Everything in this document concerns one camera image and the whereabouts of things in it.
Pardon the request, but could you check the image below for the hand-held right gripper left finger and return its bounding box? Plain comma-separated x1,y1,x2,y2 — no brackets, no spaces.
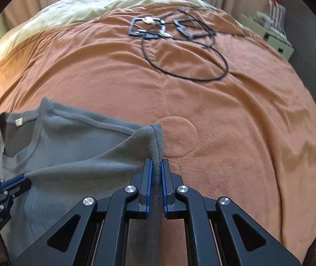
12,158,154,266

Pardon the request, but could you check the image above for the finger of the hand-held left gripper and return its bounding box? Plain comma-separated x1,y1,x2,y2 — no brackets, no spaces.
0,173,26,190
7,180,32,200

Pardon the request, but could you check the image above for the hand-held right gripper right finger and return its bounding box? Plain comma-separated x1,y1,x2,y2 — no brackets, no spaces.
160,158,302,266

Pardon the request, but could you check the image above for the grey t-shirt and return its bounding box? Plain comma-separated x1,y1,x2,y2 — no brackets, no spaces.
0,97,165,266

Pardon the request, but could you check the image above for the orange fleece blanket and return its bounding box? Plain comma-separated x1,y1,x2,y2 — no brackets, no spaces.
0,6,316,266

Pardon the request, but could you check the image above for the pale green nightstand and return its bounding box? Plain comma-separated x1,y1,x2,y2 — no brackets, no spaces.
237,11,295,60

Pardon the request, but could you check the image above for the cream duvet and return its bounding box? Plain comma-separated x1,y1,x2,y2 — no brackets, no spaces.
0,0,217,72

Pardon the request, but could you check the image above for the white power strip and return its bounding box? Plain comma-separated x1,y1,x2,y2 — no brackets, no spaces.
255,11,286,38

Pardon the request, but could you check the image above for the striped gift bag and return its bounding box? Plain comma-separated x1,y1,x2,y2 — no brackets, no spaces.
266,0,287,20

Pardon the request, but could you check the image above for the thin black cable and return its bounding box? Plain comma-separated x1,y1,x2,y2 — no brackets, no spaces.
141,6,244,82

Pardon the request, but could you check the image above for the black rectangular frame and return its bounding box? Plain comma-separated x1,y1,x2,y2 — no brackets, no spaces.
173,19,217,41
129,17,165,40

